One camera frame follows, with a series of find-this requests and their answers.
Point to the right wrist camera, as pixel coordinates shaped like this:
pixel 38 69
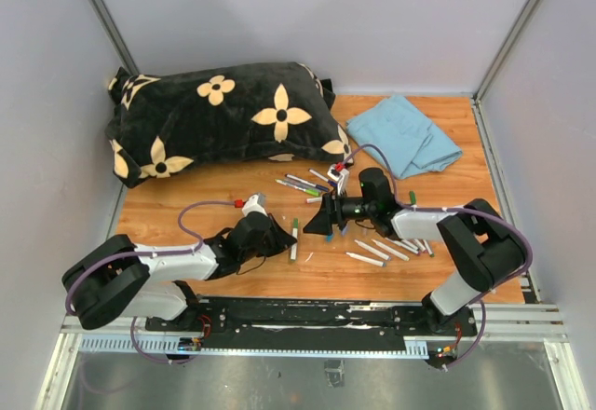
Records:
pixel 339 174

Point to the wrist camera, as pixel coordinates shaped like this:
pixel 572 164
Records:
pixel 339 174
pixel 255 203

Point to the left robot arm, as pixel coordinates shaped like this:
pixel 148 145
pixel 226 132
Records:
pixel 120 278

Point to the purple cap marker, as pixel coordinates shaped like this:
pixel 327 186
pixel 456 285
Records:
pixel 402 245

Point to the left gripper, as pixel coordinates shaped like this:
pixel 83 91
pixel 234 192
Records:
pixel 280 239

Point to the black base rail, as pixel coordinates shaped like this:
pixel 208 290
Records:
pixel 300 324

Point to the navy cap marker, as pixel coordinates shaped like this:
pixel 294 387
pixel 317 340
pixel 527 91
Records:
pixel 318 187

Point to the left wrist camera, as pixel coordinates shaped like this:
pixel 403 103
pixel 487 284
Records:
pixel 255 203

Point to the black floral pillow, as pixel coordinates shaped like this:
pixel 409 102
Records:
pixel 166 124

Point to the light blue folded cloth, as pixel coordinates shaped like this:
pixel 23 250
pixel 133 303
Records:
pixel 398 135

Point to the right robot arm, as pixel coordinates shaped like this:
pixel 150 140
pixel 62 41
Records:
pixel 486 250

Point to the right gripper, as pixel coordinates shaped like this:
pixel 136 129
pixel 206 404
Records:
pixel 330 214

